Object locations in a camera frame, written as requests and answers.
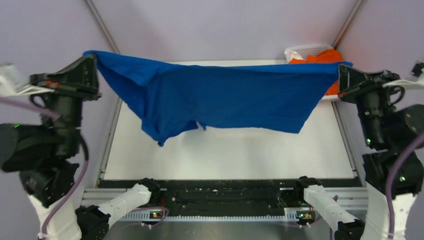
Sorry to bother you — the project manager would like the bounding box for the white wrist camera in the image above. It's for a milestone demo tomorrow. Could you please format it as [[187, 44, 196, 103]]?
[[383, 59, 424, 90], [0, 62, 54, 97]]

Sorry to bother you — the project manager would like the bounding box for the white plastic laundry basket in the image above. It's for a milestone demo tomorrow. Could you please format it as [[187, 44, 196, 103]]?
[[284, 43, 342, 102]]

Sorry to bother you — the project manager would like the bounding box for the white slotted cable duct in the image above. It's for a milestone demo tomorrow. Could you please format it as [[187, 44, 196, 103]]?
[[115, 210, 316, 223]]

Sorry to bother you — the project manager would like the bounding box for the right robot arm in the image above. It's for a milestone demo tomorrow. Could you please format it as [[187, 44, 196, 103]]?
[[293, 60, 424, 240]]

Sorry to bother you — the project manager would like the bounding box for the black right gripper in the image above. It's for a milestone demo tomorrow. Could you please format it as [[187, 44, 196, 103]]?
[[335, 62, 403, 145]]

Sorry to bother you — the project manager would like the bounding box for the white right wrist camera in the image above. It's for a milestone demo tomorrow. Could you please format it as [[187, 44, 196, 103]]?
[[383, 59, 424, 90]]

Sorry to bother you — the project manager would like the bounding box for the blue t shirt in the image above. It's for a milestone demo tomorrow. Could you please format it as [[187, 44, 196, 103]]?
[[92, 50, 339, 146]]

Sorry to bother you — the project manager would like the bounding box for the aluminium frame rail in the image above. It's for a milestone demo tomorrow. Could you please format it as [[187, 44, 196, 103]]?
[[83, 0, 121, 54]]

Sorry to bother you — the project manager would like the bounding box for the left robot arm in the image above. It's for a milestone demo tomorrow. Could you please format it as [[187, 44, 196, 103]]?
[[0, 53, 161, 240]]

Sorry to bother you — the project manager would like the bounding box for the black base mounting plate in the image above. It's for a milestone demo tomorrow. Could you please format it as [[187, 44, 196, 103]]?
[[97, 178, 364, 218]]

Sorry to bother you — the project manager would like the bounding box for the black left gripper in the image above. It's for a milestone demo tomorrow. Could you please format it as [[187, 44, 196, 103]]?
[[29, 50, 104, 154]]

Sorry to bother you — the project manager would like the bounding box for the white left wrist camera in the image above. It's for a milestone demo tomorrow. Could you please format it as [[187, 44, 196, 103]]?
[[0, 62, 54, 97]]

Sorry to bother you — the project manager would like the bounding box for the orange t shirt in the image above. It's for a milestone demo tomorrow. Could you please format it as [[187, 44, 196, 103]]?
[[288, 48, 344, 96]]

